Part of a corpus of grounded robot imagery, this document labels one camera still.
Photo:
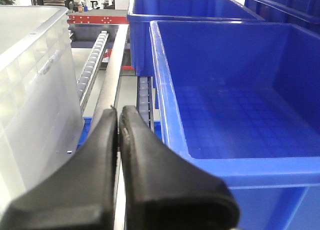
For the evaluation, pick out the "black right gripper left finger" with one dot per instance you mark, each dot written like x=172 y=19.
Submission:
x=79 y=195

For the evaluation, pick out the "blue plastic bin far right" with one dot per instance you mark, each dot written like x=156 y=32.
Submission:
x=304 y=13

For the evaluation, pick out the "white plastic tote bin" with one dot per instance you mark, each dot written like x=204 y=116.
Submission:
x=40 y=115

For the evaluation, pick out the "grey roller track rail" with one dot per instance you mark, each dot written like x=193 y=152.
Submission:
x=90 y=70

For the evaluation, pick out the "red shelf beam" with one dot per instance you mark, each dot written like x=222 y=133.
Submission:
x=97 y=19

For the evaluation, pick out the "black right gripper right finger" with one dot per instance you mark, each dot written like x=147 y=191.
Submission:
x=163 y=190

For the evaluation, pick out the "blue plastic bin near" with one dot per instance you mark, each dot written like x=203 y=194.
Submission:
x=241 y=101

